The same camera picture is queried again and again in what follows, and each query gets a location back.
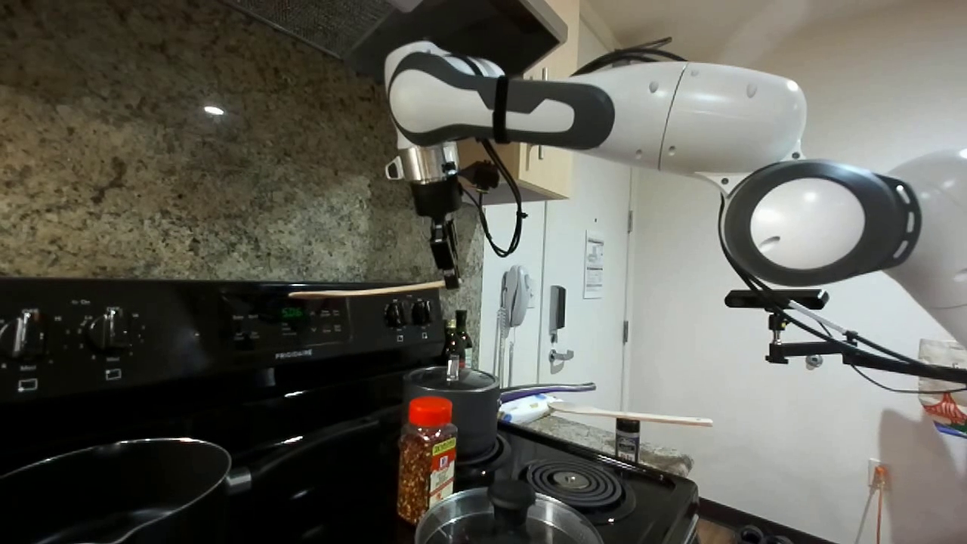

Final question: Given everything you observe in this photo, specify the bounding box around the black pot with lid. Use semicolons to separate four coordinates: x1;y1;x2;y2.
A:
402;307;505;464

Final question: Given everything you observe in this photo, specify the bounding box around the white blue packet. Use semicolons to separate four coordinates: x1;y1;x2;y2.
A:
499;394;550;425

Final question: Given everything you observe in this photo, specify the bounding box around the steel pot with glass lid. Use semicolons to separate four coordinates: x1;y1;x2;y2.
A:
415;479;604;544

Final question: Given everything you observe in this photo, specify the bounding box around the black electric stove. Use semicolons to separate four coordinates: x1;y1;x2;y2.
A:
0;277;700;544

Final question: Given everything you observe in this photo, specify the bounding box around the beige upper cabinet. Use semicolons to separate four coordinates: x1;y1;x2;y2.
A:
497;0;582;203

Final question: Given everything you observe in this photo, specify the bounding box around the black camera on stand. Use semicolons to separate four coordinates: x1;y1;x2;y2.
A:
727;289;829;312

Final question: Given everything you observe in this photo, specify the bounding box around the wall phone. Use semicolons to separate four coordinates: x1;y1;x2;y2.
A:
502;264;529;328

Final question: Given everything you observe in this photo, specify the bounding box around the wooden spoon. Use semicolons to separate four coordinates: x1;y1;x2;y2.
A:
289;280;448;300

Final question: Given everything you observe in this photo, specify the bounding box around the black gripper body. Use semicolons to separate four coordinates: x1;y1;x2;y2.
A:
412;176;464;224

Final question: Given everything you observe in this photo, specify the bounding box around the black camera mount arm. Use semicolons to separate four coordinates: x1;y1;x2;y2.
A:
764;312;967;386

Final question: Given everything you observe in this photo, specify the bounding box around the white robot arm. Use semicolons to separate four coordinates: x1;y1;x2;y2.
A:
383;41;967;342

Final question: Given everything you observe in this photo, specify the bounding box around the spice jar with orange lid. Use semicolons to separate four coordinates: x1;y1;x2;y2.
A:
397;394;460;522

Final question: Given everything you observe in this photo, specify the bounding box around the large black pot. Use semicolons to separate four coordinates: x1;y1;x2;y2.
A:
0;436;305;544

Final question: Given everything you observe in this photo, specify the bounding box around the range hood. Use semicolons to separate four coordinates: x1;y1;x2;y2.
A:
228;0;568;106

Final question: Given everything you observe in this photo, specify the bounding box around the white door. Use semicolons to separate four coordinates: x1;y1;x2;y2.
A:
477;155;633;408

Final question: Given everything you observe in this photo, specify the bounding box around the wooden spatula on counter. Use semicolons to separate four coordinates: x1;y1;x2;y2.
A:
550;406;717;425

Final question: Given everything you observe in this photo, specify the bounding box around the small dark jar on counter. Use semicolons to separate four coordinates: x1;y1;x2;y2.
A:
617;417;640;461

